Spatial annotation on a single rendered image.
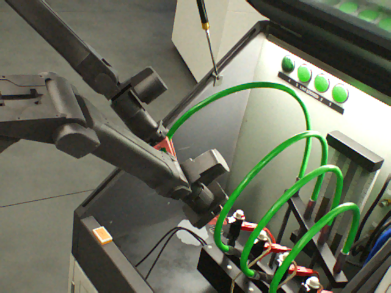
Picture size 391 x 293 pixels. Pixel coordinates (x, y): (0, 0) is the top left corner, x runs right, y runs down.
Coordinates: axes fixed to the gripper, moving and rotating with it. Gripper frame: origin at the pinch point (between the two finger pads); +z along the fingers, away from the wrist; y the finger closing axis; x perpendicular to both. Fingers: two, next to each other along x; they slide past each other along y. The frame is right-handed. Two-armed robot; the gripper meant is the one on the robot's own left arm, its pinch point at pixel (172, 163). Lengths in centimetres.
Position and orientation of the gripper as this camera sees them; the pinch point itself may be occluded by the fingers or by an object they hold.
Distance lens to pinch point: 117.9
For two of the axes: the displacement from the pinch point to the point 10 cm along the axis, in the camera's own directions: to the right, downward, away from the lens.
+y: 0.4, -3.1, 9.5
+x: -8.0, 5.7, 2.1
